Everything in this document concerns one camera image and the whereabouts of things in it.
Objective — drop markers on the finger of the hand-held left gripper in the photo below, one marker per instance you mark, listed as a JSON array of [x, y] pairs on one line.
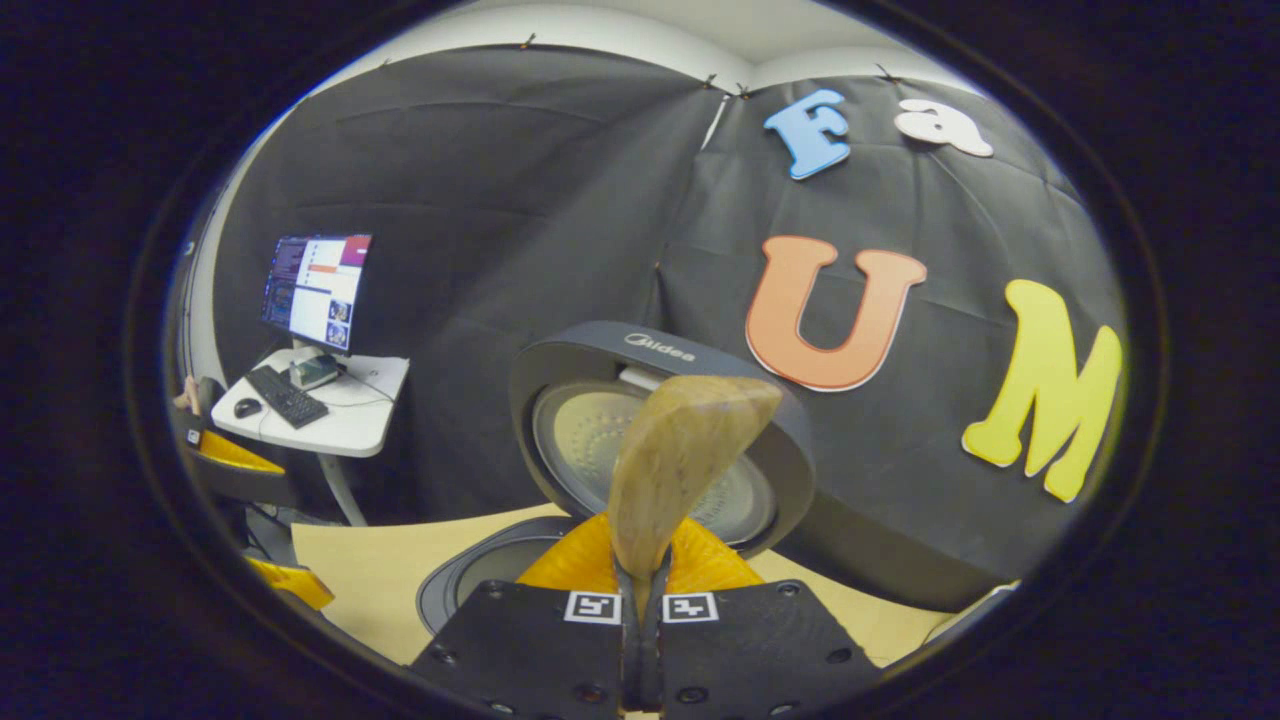
[[245, 485], [295, 585]]

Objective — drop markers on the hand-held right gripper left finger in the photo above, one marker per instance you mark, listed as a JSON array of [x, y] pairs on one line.
[[520, 640]]

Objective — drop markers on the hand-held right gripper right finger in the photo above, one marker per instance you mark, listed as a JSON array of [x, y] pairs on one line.
[[760, 640]]

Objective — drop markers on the dark grey rice cooker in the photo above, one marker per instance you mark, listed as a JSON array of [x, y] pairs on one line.
[[580, 350]]

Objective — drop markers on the black computer mouse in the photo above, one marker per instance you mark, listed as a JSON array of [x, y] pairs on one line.
[[247, 408]]

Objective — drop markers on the black keyboard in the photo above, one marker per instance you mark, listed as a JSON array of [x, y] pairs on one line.
[[285, 395]]

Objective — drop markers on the grey desk device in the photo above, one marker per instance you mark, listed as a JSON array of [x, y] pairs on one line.
[[315, 372]]

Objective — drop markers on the white side desk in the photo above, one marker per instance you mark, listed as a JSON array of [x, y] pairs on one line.
[[350, 420]]

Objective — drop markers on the computer monitor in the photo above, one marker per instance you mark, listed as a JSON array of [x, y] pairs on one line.
[[320, 295]]

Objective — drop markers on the black backdrop cloth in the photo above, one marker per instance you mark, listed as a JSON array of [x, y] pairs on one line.
[[500, 250]]

